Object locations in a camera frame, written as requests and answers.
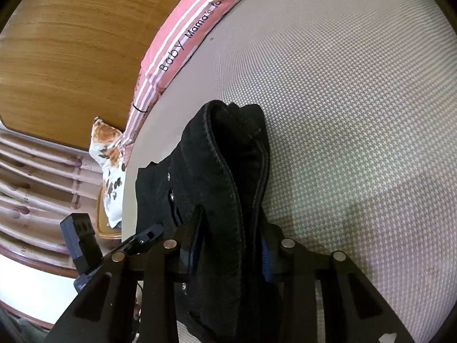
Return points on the left hand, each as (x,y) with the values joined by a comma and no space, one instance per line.
(137,311)

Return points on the wicker chair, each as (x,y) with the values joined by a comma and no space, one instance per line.
(102,228)

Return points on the beige textured bed mattress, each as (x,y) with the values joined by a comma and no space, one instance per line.
(360,104)

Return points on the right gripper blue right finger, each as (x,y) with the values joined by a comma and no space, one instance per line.
(271,239)

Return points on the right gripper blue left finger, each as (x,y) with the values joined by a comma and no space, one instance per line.
(188,240)

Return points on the pink striped long pillow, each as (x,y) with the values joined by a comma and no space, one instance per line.
(177,39)

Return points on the white floral pillow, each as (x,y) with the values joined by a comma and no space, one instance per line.
(105,149)

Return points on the wooden headboard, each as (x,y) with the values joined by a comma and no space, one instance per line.
(66,62)

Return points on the black pants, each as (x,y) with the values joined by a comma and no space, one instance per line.
(215,179)

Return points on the beige striped curtain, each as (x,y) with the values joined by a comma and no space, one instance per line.
(41,184)

